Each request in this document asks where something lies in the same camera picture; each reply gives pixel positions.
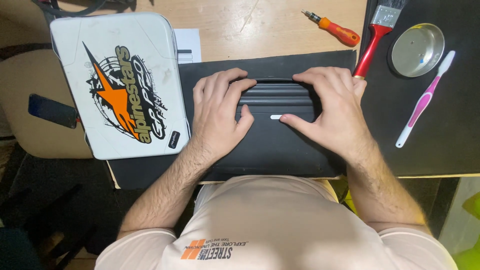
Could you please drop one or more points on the large black table mat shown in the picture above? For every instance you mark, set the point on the large black table mat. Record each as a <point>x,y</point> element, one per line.
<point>446,127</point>

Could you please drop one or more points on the person's white t-shirt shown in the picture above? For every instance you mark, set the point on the person's white t-shirt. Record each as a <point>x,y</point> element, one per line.
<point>270,221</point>

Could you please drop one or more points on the green plastic object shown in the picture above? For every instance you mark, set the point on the green plastic object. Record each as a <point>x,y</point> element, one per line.
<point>468,225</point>

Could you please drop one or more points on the white paper sheet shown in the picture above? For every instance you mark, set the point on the white paper sheet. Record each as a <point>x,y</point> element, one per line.
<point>189,41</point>

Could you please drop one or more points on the person's right hand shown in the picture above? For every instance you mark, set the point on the person's right hand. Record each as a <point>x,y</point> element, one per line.
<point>339,116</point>

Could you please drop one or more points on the white laptop with orange sticker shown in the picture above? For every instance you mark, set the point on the white laptop with orange sticker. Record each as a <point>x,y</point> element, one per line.
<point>120,86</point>

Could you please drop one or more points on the dark smartphone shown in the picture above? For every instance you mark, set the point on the dark smartphone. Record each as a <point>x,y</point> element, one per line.
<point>52,111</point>

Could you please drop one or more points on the black work mat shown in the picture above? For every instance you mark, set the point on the black work mat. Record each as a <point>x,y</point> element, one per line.
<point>150,170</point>

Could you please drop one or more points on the round metal tin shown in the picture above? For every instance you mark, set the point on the round metal tin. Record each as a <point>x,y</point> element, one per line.
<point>416,50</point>

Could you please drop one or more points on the beige chair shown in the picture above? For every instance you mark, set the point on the beige chair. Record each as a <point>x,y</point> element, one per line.
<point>33,75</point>

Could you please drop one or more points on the pink and white toothbrush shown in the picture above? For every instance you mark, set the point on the pink and white toothbrush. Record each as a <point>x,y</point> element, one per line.
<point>422,103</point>

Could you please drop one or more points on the person's left hand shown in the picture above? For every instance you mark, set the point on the person's left hand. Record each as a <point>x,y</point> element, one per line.
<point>213,120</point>

